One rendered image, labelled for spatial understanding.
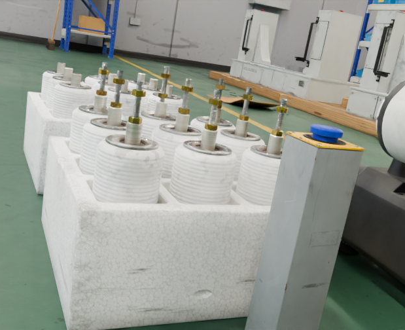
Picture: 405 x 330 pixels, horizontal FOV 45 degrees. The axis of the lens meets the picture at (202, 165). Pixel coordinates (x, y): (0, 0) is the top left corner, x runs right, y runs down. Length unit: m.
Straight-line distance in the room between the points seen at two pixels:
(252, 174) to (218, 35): 6.83
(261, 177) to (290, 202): 0.15
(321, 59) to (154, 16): 3.63
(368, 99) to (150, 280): 2.91
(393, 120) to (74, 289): 0.54
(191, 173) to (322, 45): 3.48
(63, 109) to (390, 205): 0.74
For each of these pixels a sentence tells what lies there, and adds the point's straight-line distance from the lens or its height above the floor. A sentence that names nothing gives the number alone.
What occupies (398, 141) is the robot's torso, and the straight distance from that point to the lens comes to 0.81.
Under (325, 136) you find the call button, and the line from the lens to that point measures 0.61.
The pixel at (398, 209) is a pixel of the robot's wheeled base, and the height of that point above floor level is 0.17.
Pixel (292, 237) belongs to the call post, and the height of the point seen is 0.19.
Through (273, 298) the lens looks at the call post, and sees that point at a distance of 0.66.
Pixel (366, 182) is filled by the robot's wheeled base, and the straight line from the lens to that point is 1.04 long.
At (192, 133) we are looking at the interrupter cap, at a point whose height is 0.25.
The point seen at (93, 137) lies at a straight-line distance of 0.78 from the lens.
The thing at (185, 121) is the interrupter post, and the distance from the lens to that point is 0.83.
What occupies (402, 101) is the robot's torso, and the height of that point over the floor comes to 0.37.
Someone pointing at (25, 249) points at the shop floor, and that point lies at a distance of 0.93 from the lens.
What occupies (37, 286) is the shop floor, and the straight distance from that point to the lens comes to 0.82.
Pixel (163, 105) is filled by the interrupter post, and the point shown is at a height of 0.28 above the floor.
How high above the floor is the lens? 0.41
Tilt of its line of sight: 14 degrees down
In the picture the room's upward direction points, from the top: 10 degrees clockwise
